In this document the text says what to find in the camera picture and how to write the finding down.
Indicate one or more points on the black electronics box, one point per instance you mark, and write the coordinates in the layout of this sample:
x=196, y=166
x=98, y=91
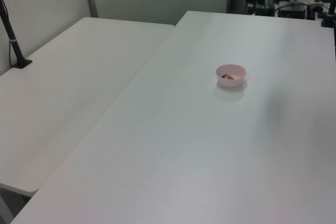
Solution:
x=292, y=11

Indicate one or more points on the black camera stand pole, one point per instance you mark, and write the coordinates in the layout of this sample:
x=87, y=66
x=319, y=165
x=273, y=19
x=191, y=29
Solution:
x=16, y=49

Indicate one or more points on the pink plastic bowl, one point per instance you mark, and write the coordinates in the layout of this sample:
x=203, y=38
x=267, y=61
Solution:
x=231, y=83

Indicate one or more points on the black pole with table clamp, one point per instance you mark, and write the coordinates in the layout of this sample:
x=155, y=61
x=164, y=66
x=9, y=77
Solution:
x=330, y=7

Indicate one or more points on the red toy strawberry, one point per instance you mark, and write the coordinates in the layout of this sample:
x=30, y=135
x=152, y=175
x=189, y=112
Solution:
x=228, y=77

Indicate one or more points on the white side table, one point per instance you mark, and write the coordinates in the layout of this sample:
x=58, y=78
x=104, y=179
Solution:
x=65, y=82

